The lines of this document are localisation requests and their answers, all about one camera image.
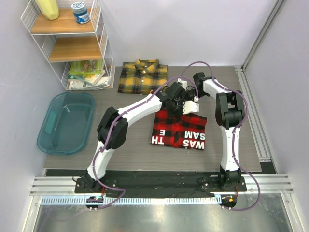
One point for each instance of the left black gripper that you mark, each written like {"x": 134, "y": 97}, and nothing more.
{"x": 179, "y": 113}

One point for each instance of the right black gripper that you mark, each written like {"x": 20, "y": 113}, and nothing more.
{"x": 185, "y": 94}

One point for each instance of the red black plaid shirt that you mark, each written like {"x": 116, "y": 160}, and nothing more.
{"x": 186, "y": 131}

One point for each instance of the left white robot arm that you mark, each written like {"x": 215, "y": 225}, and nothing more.
{"x": 112, "y": 130}

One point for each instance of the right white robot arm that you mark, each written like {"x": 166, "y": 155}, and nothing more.
{"x": 230, "y": 113}

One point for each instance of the stack of books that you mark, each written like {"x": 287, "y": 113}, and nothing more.
{"x": 88, "y": 75}

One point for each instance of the folded yellow plaid shirt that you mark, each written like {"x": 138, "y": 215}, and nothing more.
{"x": 142, "y": 76}

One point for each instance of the teal plastic bin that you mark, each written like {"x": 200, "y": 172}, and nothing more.
{"x": 67, "y": 123}

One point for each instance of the blue white jar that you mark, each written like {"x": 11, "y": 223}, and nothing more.
{"x": 80, "y": 12}

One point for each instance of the yellow bottle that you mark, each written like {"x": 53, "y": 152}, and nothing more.
{"x": 48, "y": 8}

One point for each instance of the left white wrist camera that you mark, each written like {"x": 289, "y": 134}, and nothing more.
{"x": 191, "y": 106}

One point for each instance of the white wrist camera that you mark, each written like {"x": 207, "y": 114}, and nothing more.
{"x": 183, "y": 83}
{"x": 191, "y": 106}

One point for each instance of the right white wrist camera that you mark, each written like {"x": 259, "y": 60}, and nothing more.
{"x": 183, "y": 83}

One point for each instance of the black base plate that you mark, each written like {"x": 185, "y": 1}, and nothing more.
{"x": 157, "y": 184}

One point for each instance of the white wire wooden shelf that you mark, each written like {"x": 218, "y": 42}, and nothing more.
{"x": 63, "y": 41}

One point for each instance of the white slotted cable duct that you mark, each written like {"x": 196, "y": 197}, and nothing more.
{"x": 93, "y": 200}

